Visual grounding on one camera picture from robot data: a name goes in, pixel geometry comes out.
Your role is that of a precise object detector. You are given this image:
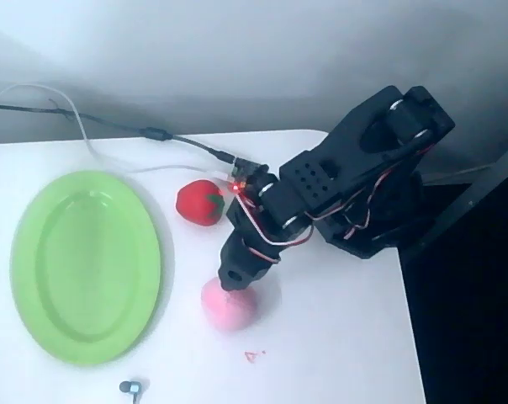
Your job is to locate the pink plush peach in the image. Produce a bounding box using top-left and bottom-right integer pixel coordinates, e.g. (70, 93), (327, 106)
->
(200, 277), (258, 332)

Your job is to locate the red plush strawberry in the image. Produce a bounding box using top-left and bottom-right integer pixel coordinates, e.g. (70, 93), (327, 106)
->
(176, 179), (226, 227)

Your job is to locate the green oval plate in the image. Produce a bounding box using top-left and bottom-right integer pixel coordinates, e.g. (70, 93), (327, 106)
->
(9, 170), (162, 366)

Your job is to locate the motor controller board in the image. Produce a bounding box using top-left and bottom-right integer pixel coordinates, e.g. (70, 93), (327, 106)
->
(226, 156), (270, 195)

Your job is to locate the grey earbud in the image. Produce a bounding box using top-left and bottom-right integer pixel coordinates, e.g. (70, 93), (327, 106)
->
(119, 378), (151, 404)

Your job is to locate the black power cable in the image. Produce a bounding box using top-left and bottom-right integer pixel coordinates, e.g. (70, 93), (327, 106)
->
(0, 98), (237, 165)

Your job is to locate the white usb cable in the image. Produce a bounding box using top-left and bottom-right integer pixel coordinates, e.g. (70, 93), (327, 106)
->
(0, 83), (230, 183)

